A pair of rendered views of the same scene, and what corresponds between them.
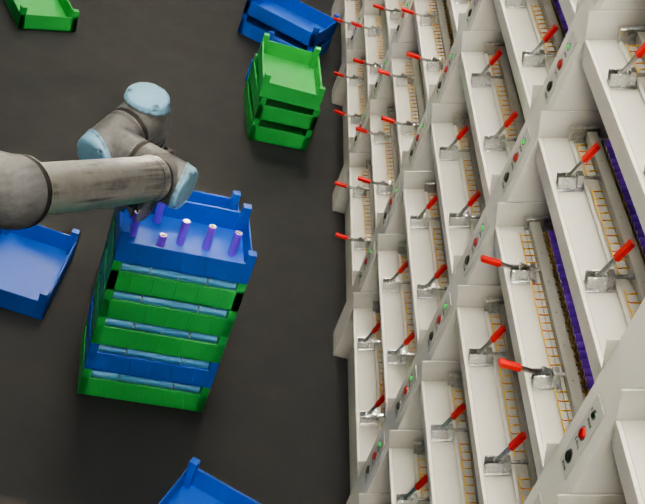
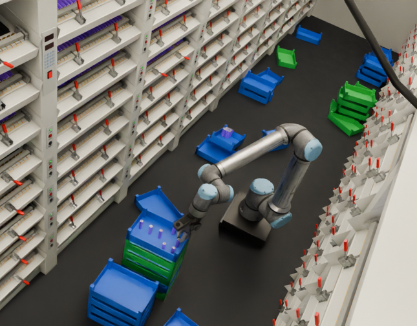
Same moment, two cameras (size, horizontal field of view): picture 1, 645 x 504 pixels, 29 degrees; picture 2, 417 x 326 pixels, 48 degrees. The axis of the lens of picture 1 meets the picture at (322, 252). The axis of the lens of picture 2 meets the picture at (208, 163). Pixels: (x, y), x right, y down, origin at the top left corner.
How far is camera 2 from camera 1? 382 cm
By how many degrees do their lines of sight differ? 100
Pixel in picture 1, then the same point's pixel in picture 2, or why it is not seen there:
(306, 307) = (45, 292)
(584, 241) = (173, 35)
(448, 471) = (153, 115)
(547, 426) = (186, 52)
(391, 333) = (93, 189)
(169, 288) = not seen: hidden behind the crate
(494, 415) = (161, 88)
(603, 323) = (191, 25)
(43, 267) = not seen: outside the picture
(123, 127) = (220, 186)
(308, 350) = (66, 269)
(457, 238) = (113, 129)
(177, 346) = not seen: hidden behind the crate
